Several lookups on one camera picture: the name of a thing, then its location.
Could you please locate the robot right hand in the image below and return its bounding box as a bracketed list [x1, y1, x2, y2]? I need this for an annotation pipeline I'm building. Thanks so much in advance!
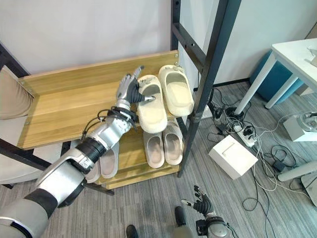
[181, 185, 214, 215]

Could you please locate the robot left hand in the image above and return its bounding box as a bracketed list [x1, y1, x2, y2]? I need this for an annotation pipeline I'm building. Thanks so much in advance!
[115, 65, 157, 109]

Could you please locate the cream slipper with grey smudges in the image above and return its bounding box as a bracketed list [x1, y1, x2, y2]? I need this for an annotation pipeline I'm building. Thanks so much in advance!
[135, 74, 168, 134]

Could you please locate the wooden shoe rack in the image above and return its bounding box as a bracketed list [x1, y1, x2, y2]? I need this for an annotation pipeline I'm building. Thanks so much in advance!
[16, 50, 185, 196]

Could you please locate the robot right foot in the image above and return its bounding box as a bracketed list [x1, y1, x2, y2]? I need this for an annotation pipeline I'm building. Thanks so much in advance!
[174, 206, 188, 228]

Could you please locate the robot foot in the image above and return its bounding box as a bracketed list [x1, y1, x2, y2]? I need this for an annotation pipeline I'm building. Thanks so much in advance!
[126, 224, 139, 238]
[174, 206, 188, 228]

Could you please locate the clean cream slipper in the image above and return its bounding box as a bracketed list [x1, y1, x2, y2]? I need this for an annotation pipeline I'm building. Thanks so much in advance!
[158, 64, 195, 117]

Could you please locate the white cardboard box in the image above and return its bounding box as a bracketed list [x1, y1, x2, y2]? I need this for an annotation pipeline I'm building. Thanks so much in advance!
[208, 135, 259, 180]

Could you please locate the grey-beige slipper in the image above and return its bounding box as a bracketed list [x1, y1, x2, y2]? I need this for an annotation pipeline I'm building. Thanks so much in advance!
[143, 130, 165, 168]
[162, 120, 184, 165]
[85, 165, 100, 184]

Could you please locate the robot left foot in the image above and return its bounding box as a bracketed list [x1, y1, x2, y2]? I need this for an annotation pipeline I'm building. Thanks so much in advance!
[126, 224, 139, 238]

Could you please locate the white power strip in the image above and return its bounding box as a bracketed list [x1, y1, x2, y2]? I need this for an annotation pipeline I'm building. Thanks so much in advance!
[229, 122, 258, 147]

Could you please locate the black power adapter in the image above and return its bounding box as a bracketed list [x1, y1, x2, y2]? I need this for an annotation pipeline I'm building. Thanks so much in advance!
[272, 160, 287, 172]

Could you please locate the beige chair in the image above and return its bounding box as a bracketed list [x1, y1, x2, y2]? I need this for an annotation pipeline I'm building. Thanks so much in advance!
[0, 42, 62, 189]

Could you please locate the white box with glass object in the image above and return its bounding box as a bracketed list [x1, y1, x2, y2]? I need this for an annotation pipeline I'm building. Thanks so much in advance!
[283, 111, 317, 142]

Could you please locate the white table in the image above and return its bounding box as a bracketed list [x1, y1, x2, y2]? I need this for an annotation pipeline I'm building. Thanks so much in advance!
[235, 37, 317, 182]

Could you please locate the black cable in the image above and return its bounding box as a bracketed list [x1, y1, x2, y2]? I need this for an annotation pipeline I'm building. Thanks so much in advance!
[207, 86, 308, 218]

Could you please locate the white cable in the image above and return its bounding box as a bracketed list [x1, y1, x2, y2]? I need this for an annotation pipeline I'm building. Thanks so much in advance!
[252, 113, 313, 199]

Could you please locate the black metal frame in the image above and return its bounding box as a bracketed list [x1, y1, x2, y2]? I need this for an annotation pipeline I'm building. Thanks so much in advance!
[170, 0, 242, 178]

